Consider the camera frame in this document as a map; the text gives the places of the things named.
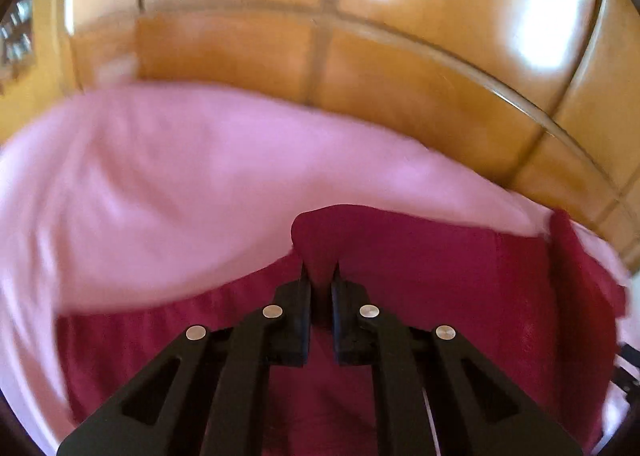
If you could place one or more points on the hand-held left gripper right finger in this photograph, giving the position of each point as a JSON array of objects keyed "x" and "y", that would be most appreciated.
[{"x": 338, "y": 318}]

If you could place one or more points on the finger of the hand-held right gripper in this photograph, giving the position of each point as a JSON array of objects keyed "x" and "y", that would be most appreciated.
[{"x": 627, "y": 366}]

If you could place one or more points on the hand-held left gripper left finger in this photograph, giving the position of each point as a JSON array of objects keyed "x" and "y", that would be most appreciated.
[{"x": 303, "y": 318}]

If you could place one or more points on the maroon cloth garment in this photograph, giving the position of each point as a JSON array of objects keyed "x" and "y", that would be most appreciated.
[{"x": 450, "y": 286}]

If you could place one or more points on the pink bed sheet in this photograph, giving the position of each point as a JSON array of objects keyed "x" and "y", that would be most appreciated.
[{"x": 150, "y": 186}]

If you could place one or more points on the wooden wardrobe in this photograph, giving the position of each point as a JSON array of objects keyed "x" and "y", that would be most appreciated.
[{"x": 400, "y": 10}]

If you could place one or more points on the dark grey metal fixture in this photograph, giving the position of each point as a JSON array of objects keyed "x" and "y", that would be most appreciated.
[{"x": 17, "y": 35}]

